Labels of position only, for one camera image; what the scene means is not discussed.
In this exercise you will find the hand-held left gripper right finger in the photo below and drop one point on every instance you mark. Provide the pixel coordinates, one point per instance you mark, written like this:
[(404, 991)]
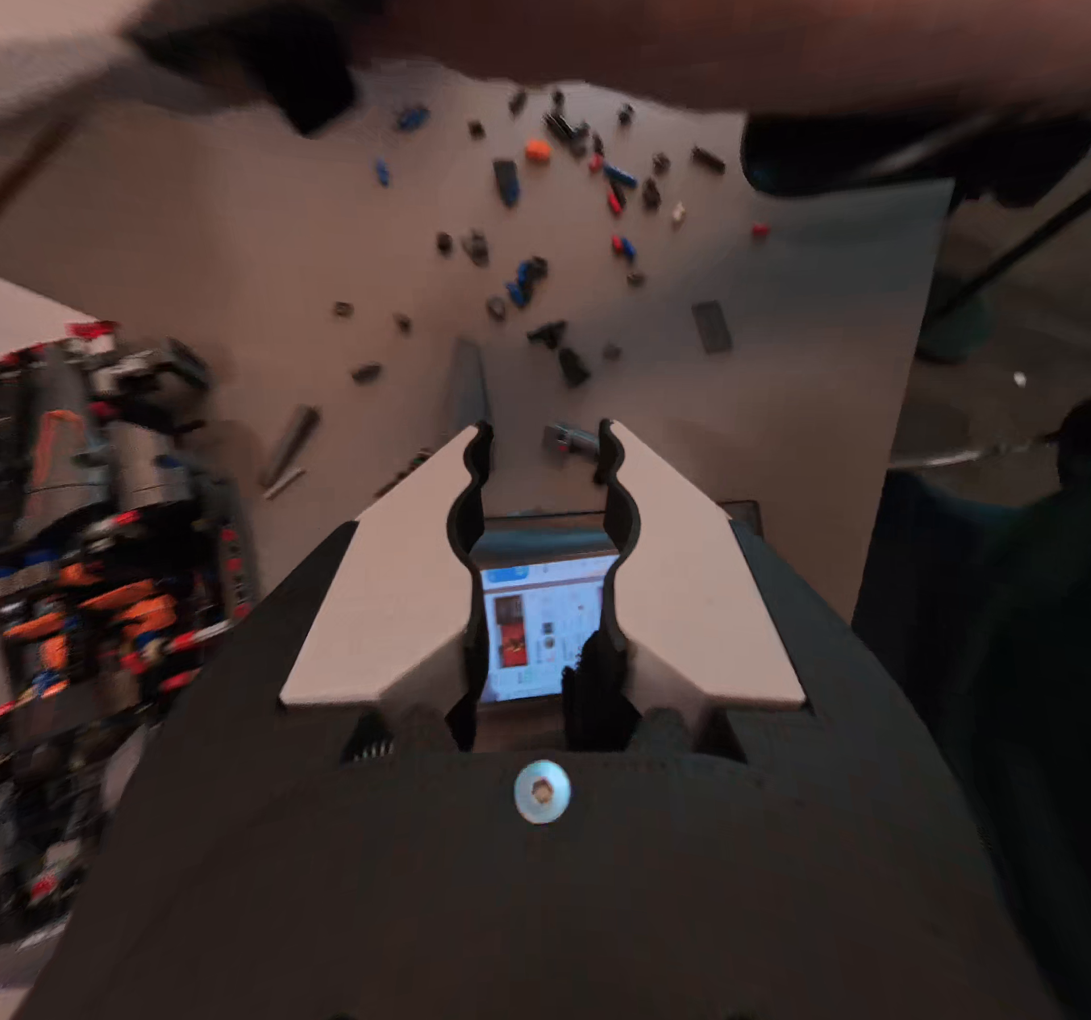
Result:
[(707, 611)]

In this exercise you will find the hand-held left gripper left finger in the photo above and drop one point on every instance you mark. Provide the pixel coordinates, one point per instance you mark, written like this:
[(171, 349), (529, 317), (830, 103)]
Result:
[(383, 611)]

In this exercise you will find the person's right forearm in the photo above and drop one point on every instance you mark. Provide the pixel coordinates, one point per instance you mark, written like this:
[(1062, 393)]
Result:
[(724, 14)]

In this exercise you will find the light grey lego axle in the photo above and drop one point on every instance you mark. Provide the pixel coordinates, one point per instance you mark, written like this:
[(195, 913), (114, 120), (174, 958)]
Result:
[(284, 483)]

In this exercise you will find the grey lego wedge panel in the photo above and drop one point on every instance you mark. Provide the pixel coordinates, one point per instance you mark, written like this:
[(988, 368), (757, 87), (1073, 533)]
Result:
[(294, 440)]

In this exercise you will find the long grey lego blade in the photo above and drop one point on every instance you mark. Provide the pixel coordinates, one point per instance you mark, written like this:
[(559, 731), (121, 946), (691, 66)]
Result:
[(469, 389)]

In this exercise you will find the scattered loose lego pieces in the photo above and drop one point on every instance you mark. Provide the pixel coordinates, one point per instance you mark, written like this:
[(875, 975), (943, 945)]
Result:
[(507, 180)]

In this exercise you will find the dark grey lego plate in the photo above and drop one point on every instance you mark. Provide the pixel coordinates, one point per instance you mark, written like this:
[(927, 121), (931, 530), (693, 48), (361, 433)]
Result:
[(712, 327)]

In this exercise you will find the grey and black lego car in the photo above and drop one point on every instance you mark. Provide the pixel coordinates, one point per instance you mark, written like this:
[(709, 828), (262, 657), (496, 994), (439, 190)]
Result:
[(102, 526)]

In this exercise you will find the smartphone with lit screen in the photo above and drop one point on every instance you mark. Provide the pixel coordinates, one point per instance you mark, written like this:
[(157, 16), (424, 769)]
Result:
[(537, 628)]

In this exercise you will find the dark green round base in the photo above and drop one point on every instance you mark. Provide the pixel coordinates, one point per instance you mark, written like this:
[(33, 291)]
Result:
[(955, 334)]

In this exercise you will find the black armrest pad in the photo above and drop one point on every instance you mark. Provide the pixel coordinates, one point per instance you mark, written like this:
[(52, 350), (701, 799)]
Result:
[(852, 159)]

